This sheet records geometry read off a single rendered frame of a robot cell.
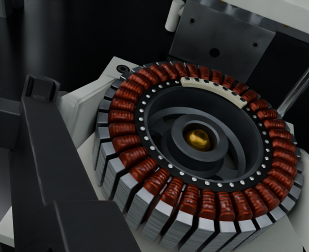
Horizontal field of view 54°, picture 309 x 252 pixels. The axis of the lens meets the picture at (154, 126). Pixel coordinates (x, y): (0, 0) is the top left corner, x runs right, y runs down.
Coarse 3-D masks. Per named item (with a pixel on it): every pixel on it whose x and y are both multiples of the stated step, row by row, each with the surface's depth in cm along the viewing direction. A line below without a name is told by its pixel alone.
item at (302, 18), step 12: (228, 0) 13; (240, 0) 13; (252, 0) 13; (264, 0) 13; (276, 0) 13; (288, 0) 13; (300, 0) 13; (264, 12) 13; (276, 12) 13; (288, 12) 13; (300, 12) 13; (288, 24) 13; (300, 24) 13
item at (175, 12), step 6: (174, 0) 25; (180, 0) 26; (174, 6) 25; (180, 6) 25; (174, 12) 26; (180, 12) 26; (168, 18) 26; (174, 18) 26; (168, 24) 27; (174, 24) 26; (168, 30) 27; (174, 30) 27
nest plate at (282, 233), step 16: (112, 64) 23; (128, 64) 23; (224, 160) 19; (96, 192) 16; (0, 224) 14; (144, 224) 15; (288, 224) 17; (0, 240) 14; (144, 240) 15; (256, 240) 16; (272, 240) 16; (288, 240) 17
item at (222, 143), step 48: (144, 96) 16; (192, 96) 19; (240, 96) 19; (96, 144) 15; (144, 144) 14; (240, 144) 18; (288, 144) 16; (144, 192) 13; (192, 192) 13; (240, 192) 13; (288, 192) 15; (192, 240) 13; (240, 240) 14
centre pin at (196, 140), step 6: (186, 132) 17; (192, 132) 17; (198, 132) 17; (204, 132) 17; (186, 138) 17; (192, 138) 16; (198, 138) 16; (204, 138) 16; (192, 144) 16; (198, 144) 16; (204, 144) 16; (210, 144) 17; (204, 150) 16
